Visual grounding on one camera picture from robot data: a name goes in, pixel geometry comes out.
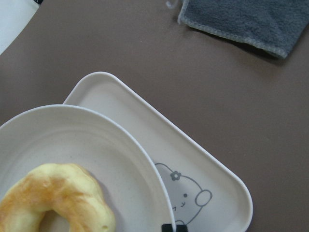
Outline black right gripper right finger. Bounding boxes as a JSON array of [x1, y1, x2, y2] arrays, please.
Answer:
[[176, 224, 187, 232]]

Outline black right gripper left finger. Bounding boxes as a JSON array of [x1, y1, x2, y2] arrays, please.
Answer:
[[161, 224, 173, 232]]

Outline white round plate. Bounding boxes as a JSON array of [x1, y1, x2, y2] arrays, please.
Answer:
[[0, 105, 176, 232]]

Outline yellow glazed donut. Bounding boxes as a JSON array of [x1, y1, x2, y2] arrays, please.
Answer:
[[0, 163, 116, 232]]

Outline cream rectangular tray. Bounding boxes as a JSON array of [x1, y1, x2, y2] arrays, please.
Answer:
[[65, 72, 253, 232]]

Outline grey cloth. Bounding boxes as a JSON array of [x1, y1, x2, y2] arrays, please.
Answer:
[[178, 0, 309, 58]]

